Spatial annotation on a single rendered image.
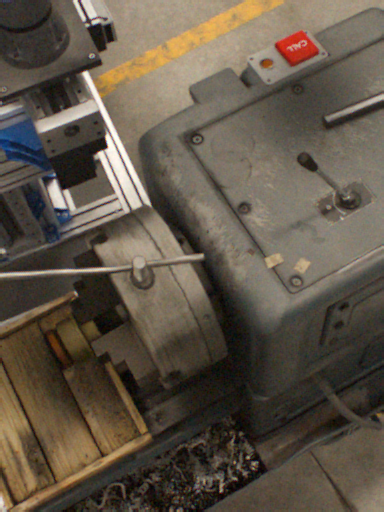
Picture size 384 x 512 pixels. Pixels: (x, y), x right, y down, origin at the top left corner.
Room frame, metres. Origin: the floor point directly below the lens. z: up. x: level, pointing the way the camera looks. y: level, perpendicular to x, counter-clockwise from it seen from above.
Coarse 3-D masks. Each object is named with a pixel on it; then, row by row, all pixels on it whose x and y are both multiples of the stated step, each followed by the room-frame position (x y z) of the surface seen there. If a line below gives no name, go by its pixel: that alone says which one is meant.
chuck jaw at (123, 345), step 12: (108, 336) 0.47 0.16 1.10; (120, 336) 0.47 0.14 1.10; (132, 336) 0.47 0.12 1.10; (96, 348) 0.45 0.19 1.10; (108, 348) 0.45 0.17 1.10; (120, 348) 0.45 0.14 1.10; (132, 348) 0.44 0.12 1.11; (144, 348) 0.44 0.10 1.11; (108, 360) 0.44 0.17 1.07; (120, 360) 0.42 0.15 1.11; (132, 360) 0.42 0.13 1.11; (144, 360) 0.42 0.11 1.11; (132, 372) 0.40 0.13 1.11; (144, 372) 0.40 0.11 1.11; (156, 372) 0.40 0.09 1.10; (144, 384) 0.38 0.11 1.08
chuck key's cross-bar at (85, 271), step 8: (184, 256) 0.50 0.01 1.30; (192, 256) 0.50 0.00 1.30; (200, 256) 0.50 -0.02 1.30; (128, 264) 0.50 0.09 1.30; (152, 264) 0.50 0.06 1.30; (160, 264) 0.50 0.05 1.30; (168, 264) 0.50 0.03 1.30; (176, 264) 0.50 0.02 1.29; (0, 272) 0.50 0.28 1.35; (8, 272) 0.50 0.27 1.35; (16, 272) 0.50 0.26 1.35; (24, 272) 0.50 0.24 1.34; (32, 272) 0.50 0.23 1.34; (40, 272) 0.50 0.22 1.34; (48, 272) 0.50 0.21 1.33; (56, 272) 0.50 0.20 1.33; (64, 272) 0.50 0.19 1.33; (72, 272) 0.50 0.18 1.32; (80, 272) 0.50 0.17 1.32; (88, 272) 0.50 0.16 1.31; (96, 272) 0.50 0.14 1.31; (104, 272) 0.50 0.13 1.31; (112, 272) 0.50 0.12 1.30; (0, 280) 0.49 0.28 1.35; (8, 280) 0.49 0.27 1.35
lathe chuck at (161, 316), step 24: (120, 240) 0.59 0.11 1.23; (144, 240) 0.58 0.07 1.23; (120, 264) 0.54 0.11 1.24; (120, 288) 0.50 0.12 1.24; (144, 288) 0.49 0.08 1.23; (168, 288) 0.49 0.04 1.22; (144, 312) 0.46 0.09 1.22; (168, 312) 0.46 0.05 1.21; (192, 312) 0.46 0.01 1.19; (144, 336) 0.43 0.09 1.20; (168, 336) 0.43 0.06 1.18; (192, 336) 0.43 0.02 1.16; (168, 360) 0.40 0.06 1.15; (192, 360) 0.40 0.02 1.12; (168, 384) 0.38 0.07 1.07
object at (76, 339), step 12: (60, 324) 0.51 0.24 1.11; (72, 324) 0.50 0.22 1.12; (84, 324) 0.50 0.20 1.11; (96, 324) 0.52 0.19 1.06; (48, 336) 0.49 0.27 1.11; (60, 336) 0.48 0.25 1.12; (72, 336) 0.48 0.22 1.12; (84, 336) 0.48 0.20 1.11; (96, 336) 0.48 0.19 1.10; (48, 348) 0.47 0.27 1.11; (60, 348) 0.46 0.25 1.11; (72, 348) 0.46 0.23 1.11; (84, 348) 0.46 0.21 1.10; (60, 360) 0.45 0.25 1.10; (72, 360) 0.45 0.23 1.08; (84, 360) 0.45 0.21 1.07
